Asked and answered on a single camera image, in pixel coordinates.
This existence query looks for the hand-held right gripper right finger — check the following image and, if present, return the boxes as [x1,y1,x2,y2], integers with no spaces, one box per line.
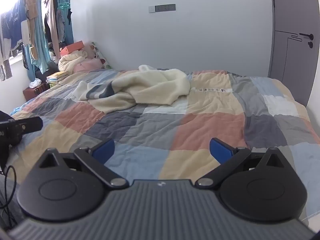
[195,137,287,189]

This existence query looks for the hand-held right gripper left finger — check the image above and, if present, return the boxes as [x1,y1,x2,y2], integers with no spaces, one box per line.
[32,139,129,189]

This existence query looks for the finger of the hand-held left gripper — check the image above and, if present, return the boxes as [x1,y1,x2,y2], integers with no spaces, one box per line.
[14,117,43,134]

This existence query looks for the cream sweater with blue stripes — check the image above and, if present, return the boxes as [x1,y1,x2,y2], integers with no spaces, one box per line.
[74,64,191,114]

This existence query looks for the patchwork quilt bed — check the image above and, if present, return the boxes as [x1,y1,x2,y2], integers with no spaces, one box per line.
[10,69,320,220]

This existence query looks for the red-brown bedside cabinet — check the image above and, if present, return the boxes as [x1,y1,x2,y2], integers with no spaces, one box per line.
[23,82,48,102]

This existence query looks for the stack of books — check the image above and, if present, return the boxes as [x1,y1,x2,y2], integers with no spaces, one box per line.
[45,71,70,83]

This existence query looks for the striped hanging shirt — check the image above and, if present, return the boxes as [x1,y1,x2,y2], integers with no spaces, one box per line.
[0,12,13,81]

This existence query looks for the cream blanket pile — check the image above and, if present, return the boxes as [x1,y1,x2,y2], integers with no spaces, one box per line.
[58,51,88,73]

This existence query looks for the pink pillow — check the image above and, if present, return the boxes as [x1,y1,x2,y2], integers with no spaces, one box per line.
[72,57,106,72]

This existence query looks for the orange box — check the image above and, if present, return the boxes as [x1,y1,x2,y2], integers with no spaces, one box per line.
[60,41,84,57]

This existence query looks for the printed white pillow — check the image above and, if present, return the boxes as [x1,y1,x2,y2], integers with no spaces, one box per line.
[91,42,112,70]

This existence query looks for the blue printed hanging shirt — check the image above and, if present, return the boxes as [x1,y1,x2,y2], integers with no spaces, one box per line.
[5,1,28,51]

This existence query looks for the taupe hanging pants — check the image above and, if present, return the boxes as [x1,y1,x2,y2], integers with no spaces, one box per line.
[42,0,60,43]

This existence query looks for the grey hanging garment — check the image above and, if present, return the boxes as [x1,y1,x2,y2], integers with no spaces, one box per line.
[56,7,67,43]

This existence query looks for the beige hanging garment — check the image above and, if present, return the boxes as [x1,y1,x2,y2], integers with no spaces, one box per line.
[23,0,38,46]

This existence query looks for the grey door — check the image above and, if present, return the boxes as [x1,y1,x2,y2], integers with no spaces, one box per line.
[268,0,320,107]

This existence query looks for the black cable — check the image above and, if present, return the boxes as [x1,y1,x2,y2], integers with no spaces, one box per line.
[0,165,17,230]

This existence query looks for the black door handle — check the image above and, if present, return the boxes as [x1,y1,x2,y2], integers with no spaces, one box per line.
[299,32,314,49]

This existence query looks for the grey wall switch panel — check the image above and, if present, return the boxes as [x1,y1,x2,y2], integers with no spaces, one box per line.
[149,4,176,13]

